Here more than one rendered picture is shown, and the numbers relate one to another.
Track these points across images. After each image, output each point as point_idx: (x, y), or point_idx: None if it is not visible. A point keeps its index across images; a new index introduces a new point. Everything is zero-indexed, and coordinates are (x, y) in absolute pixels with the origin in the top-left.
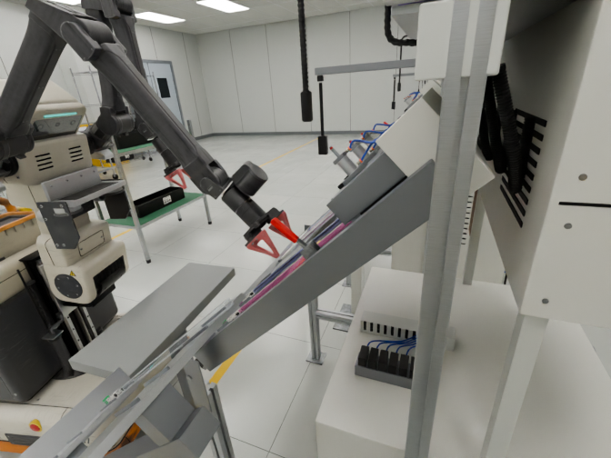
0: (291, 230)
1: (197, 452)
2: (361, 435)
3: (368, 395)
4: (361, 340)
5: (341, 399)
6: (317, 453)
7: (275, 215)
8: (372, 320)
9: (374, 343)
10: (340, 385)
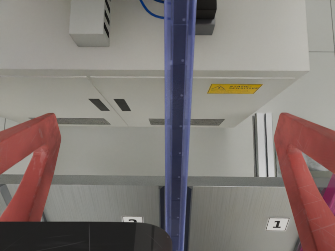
0: (18, 126)
1: None
2: (305, 7)
3: (242, 8)
4: (131, 41)
5: (262, 44)
6: (155, 163)
7: (27, 238)
8: (97, 11)
9: (133, 18)
10: (240, 51)
